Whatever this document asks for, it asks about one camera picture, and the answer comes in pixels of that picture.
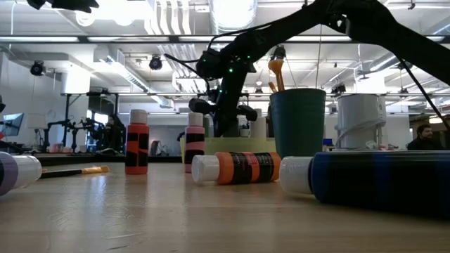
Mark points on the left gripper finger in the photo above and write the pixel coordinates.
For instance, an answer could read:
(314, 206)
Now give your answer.
(75, 5)

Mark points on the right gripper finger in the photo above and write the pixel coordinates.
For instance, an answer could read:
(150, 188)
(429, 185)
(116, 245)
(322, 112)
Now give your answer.
(221, 128)
(235, 129)

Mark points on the white paint bottle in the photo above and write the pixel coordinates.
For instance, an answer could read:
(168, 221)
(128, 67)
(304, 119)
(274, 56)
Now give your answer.
(259, 128)

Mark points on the dark green plastic cup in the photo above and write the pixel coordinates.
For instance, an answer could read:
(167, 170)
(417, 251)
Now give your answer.
(299, 123)

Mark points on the blue paint bottle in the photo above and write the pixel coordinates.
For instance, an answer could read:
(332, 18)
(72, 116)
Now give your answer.
(379, 182)

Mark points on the black background robot arm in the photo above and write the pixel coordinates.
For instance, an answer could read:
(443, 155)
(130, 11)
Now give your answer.
(88, 128)
(63, 124)

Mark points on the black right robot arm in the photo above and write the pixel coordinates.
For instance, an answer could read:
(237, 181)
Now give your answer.
(386, 28)

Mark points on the pink paint bottle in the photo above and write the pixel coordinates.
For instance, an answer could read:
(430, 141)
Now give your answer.
(195, 147)

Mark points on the orange paint bottle black label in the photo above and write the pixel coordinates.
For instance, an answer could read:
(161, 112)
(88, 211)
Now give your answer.
(242, 168)

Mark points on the red-orange paint bottle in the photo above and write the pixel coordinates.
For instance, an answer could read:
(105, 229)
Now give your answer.
(137, 151)

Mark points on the purple paint bottle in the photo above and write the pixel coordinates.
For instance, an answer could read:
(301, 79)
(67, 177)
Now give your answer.
(17, 172)

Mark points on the yellow plastic tray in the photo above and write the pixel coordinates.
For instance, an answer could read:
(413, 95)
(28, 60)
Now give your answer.
(239, 145)

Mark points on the small blue box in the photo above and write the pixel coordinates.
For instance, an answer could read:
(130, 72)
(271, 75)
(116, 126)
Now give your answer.
(327, 142)

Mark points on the person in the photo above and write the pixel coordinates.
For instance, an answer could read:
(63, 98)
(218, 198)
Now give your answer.
(114, 135)
(425, 140)

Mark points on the background computer monitor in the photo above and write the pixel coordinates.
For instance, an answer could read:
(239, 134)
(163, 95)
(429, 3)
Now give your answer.
(10, 124)

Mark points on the black paintbrush yellow ferrule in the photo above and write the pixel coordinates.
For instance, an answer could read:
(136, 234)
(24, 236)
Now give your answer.
(70, 172)

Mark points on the black overhead frame beam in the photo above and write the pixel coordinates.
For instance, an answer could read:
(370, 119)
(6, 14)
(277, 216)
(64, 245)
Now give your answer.
(83, 39)

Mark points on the black overhead camera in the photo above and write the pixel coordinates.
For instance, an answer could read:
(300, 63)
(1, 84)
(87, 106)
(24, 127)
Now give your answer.
(155, 62)
(279, 52)
(338, 89)
(405, 65)
(37, 68)

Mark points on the silver round ceiling duct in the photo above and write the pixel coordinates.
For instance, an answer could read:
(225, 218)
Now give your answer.
(232, 14)

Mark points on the black neighbouring rig frame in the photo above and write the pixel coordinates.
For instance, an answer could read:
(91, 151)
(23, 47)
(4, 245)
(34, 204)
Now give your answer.
(67, 119)

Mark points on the silver slanted ceiling duct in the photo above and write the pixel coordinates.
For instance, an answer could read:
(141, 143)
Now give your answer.
(386, 61)

